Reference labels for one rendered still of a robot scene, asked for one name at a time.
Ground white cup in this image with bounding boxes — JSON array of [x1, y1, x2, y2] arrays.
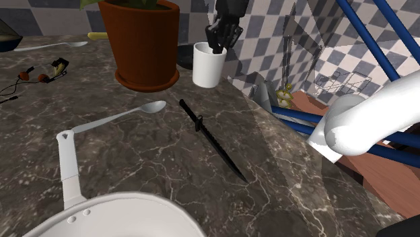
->
[[192, 41, 228, 89]]

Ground dark blue bowl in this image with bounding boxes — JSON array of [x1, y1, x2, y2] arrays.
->
[[0, 18, 24, 54]]

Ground silver spoon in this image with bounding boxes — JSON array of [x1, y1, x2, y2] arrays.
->
[[71, 100, 168, 135], [13, 40, 89, 53]]

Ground white pan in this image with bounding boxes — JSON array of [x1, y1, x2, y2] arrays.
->
[[20, 129, 208, 237]]

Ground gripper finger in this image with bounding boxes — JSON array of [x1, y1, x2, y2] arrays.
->
[[205, 15, 228, 55], [225, 19, 244, 50]]

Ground blue tube frame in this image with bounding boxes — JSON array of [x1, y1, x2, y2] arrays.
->
[[270, 0, 420, 169]]

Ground black knife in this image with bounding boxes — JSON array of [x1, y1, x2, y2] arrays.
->
[[178, 98, 249, 184]]

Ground yellow green toy figure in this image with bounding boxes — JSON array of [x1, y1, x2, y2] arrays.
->
[[275, 83, 293, 110]]

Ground yellow handle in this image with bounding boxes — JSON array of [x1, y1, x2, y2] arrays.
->
[[87, 32, 110, 41]]

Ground headphones with orange ear pads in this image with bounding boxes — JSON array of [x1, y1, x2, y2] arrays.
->
[[0, 57, 70, 105]]

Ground plant in terracotta pot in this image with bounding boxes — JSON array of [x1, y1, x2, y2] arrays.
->
[[79, 0, 181, 94]]

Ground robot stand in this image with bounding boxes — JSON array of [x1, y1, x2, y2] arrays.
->
[[375, 223, 420, 237]]

